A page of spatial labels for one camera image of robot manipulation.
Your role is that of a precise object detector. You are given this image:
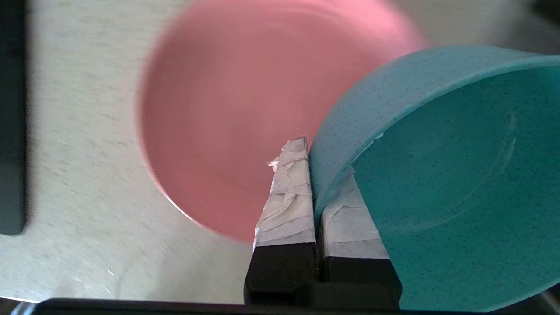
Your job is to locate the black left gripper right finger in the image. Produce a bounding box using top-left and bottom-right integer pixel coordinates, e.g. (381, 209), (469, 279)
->
(317, 168), (402, 309)

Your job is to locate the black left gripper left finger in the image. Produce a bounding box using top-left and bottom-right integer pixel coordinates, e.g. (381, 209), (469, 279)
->
(244, 136), (318, 305)

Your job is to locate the pink plate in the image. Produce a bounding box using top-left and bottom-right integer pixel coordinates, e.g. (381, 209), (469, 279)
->
(136, 0), (427, 243)

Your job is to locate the black stove top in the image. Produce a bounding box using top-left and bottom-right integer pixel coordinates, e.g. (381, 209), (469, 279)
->
(0, 0), (28, 237)

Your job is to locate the teal bowl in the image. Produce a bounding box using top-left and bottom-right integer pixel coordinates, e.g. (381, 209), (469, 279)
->
(308, 45), (560, 312)

